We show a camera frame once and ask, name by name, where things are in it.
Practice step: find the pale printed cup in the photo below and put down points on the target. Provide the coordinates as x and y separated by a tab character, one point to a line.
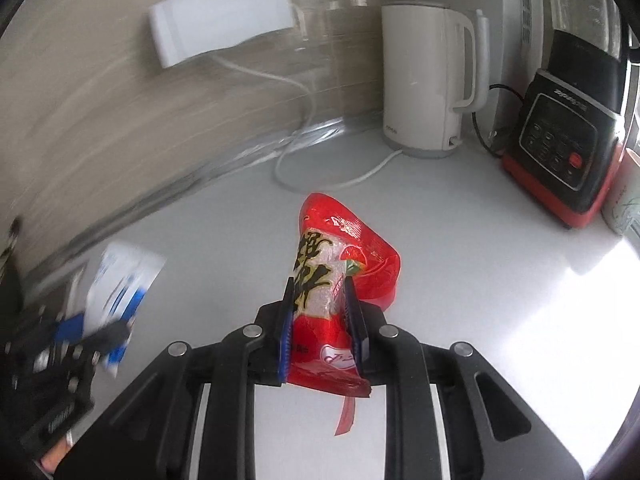
622	200

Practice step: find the white electric kettle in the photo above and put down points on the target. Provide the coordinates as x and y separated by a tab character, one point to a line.
415	85

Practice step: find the black red blender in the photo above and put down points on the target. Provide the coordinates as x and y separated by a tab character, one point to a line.
555	145

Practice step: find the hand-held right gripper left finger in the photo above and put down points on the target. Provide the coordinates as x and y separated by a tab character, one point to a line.
286	332

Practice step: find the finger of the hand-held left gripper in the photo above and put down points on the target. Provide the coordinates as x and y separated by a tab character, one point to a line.
107	337
70	330

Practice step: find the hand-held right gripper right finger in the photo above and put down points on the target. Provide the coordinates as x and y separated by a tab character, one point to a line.
356	327

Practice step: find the red snack packet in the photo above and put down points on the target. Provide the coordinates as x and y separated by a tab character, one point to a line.
325	270

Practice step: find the white blue packet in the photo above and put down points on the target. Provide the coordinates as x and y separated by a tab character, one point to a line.
125	280

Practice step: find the white wall socket box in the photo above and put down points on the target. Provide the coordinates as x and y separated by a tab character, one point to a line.
220	15

